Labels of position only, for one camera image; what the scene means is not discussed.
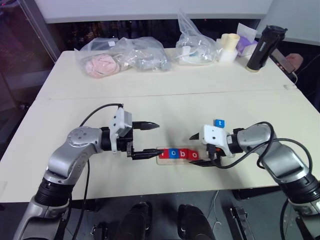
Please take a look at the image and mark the cream cylinder on white base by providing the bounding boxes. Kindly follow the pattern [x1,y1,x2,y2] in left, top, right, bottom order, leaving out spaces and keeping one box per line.
[216,33,241,63]

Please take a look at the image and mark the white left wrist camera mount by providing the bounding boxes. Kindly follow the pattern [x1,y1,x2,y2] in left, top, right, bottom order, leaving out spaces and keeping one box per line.
[109,106,133,154]

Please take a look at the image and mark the clear bag with pink cloth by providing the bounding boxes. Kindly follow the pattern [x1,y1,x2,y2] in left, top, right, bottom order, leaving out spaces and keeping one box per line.
[74,37,132,80]

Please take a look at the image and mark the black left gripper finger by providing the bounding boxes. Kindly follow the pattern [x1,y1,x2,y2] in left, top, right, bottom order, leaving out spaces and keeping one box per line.
[132,121,160,132]
[131,149,165,161]

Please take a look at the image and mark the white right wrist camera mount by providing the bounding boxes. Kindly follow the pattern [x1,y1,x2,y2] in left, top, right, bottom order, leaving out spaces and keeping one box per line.
[202,124,234,157]

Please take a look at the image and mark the black tumbler bottle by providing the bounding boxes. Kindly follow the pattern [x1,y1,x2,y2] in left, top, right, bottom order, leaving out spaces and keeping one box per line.
[246,24,289,74]

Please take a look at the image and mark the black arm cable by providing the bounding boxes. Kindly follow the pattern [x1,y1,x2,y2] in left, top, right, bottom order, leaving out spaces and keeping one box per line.
[209,121,315,181]
[70,103,125,240]

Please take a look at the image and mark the tall clear plastic bag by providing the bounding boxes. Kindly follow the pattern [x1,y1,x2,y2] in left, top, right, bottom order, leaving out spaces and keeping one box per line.
[174,8,219,67]

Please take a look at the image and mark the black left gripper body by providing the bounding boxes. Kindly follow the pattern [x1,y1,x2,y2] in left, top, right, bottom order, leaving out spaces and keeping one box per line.
[115,128,135,158]

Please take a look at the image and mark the white charger cable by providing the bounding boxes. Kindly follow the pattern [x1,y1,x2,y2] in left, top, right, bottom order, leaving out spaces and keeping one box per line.
[283,71,299,90]

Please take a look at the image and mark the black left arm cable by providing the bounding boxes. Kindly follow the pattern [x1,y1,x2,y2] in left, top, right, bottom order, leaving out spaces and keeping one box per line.
[70,103,125,240]

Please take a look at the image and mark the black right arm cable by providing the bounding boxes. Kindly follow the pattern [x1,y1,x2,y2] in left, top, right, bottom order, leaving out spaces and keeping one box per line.
[209,121,315,181]

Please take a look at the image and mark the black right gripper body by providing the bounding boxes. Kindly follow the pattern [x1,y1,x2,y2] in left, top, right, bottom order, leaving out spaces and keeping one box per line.
[196,131,224,165]

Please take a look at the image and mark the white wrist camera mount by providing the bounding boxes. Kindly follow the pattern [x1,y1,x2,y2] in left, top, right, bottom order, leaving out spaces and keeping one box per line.
[109,106,133,154]
[202,124,234,157]

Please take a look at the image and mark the dark rounded shape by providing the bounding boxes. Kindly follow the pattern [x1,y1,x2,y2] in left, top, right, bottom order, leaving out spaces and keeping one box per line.
[176,203,214,240]
[119,201,153,240]

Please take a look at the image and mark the black table frame bracket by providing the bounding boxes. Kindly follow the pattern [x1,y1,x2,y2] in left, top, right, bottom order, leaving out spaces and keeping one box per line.
[229,206,251,240]

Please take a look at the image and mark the thin white hanging cable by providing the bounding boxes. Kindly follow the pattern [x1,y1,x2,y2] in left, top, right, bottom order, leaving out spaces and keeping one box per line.
[211,189,223,231]

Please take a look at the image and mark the dark smartphone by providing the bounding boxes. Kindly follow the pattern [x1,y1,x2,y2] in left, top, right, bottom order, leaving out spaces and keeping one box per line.
[269,49,296,74]

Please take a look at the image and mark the clear bag with grey parts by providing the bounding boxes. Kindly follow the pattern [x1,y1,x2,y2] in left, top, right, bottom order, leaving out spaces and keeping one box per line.
[116,36,173,73]

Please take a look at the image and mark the purple and white pouch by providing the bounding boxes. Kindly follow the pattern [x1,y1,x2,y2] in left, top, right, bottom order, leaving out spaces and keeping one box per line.
[236,22,259,58]

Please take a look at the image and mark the person's bare hand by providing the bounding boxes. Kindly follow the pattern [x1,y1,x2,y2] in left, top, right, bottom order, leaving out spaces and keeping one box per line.
[284,53,305,74]

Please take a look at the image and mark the clear acrylic tray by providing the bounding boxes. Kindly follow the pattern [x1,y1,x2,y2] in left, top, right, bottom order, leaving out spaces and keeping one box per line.
[156,146,236,166]

